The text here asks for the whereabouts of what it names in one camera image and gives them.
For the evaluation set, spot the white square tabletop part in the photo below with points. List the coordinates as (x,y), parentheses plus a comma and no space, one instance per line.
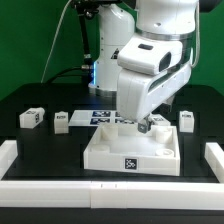
(122,148)

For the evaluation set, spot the white tag base sheet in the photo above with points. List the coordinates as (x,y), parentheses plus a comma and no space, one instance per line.
(95,117)

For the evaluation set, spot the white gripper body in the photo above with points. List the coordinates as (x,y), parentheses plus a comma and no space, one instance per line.
(151,73)

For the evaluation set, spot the white U-shaped fence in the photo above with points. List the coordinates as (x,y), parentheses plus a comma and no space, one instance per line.
(91,194)

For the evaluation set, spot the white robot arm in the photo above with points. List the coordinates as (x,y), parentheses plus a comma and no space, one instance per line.
(162,20)

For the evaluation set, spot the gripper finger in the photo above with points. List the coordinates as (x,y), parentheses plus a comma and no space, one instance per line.
(166,108)
(145,125)

